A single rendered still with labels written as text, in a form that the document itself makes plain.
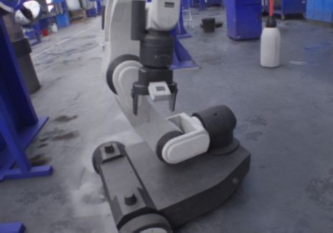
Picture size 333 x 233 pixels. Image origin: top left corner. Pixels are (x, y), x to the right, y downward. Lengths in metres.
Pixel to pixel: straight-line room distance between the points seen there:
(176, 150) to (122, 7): 0.54
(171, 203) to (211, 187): 0.16
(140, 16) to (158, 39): 0.07
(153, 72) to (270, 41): 2.21
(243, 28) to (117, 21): 3.58
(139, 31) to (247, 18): 3.70
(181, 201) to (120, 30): 0.62
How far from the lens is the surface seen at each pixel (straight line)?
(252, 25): 4.28
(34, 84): 3.29
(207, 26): 5.36
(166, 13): 0.57
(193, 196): 0.92
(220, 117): 1.04
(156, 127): 0.90
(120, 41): 0.77
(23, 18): 1.88
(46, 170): 1.52
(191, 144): 0.95
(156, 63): 0.59
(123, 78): 0.74
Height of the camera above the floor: 0.84
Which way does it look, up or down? 26 degrees down
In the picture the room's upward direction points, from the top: 8 degrees counter-clockwise
